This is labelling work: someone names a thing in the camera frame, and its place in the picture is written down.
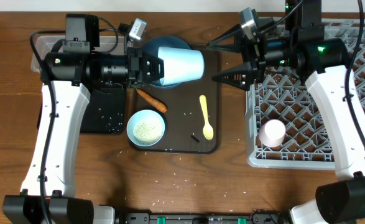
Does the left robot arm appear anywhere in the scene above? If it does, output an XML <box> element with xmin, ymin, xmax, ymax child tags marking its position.
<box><xmin>2</xmin><ymin>14</ymin><xmax>165</xmax><ymax>223</ymax></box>

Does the pink cup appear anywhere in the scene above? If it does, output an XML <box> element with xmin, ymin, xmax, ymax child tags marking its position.
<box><xmin>259</xmin><ymin>119</ymin><xmax>286</xmax><ymax>147</ymax></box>

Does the dark brown tray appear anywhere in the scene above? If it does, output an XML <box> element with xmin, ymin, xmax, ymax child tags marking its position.
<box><xmin>129</xmin><ymin>50</ymin><xmax>222</xmax><ymax>154</ymax></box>

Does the orange carrot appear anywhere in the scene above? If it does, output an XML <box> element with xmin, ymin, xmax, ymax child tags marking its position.
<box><xmin>136</xmin><ymin>89</ymin><xmax>167</xmax><ymax>113</ymax></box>

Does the grey dishwasher rack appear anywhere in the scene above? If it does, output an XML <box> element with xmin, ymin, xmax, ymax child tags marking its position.
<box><xmin>245</xmin><ymin>21</ymin><xmax>365</xmax><ymax>170</ymax></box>

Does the small black piece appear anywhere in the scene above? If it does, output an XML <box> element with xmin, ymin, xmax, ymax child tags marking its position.
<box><xmin>191</xmin><ymin>135</ymin><xmax>200</xmax><ymax>142</ymax></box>

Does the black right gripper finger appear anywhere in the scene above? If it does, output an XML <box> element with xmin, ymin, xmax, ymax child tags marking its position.
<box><xmin>206</xmin><ymin>24</ymin><xmax>243</xmax><ymax>53</ymax></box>
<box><xmin>211</xmin><ymin>62</ymin><xmax>254</xmax><ymax>91</ymax></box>

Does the light blue cup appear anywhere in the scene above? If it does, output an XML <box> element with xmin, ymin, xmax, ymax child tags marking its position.
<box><xmin>158</xmin><ymin>47</ymin><xmax>205</xmax><ymax>86</ymax></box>

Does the black plastic bin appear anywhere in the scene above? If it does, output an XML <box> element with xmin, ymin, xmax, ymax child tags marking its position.
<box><xmin>51</xmin><ymin>81</ymin><xmax>126</xmax><ymax>139</ymax></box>

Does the white rice pile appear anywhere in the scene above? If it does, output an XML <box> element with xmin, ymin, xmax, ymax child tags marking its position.
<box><xmin>133</xmin><ymin>118</ymin><xmax>163</xmax><ymax>145</ymax></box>

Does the clear plastic bin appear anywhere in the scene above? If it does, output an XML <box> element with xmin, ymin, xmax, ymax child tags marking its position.
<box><xmin>30</xmin><ymin>35</ymin><xmax>124</xmax><ymax>73</ymax></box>

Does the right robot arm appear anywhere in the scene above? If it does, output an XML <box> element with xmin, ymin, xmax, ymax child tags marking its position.
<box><xmin>206</xmin><ymin>0</ymin><xmax>365</xmax><ymax>223</ymax></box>

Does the dark blue plate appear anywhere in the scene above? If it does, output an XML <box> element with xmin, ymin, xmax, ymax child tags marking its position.
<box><xmin>142</xmin><ymin>36</ymin><xmax>191</xmax><ymax>88</ymax></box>

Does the light blue bowl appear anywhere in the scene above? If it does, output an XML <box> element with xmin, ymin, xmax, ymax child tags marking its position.
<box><xmin>126</xmin><ymin>110</ymin><xmax>165</xmax><ymax>147</ymax></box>

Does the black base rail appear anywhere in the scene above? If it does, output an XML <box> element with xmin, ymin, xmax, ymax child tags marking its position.
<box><xmin>118</xmin><ymin>209</ymin><xmax>292</xmax><ymax>224</ymax></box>

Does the yellow plastic spoon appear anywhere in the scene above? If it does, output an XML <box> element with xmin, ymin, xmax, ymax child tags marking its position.
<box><xmin>199</xmin><ymin>95</ymin><xmax>214</xmax><ymax>140</ymax></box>

